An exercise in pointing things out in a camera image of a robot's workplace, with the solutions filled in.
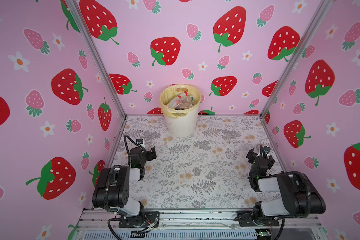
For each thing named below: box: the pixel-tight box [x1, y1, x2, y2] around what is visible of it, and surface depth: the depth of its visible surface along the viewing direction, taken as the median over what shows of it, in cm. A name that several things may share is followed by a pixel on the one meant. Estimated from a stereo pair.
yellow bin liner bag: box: [159, 84, 202, 119], surface depth 100 cm
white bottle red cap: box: [166, 91, 189, 109], surface depth 96 cm
